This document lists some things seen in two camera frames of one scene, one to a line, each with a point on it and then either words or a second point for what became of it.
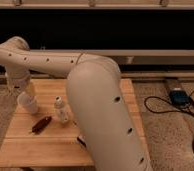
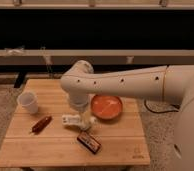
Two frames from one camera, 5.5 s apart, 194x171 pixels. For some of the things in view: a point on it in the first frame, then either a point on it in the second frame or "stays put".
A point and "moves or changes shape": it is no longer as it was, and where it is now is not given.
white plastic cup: [28, 102] stays put
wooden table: [47, 138] stays put
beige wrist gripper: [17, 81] → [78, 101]
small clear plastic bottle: [61, 111] moves or changes shape
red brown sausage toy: [41, 125] stays put
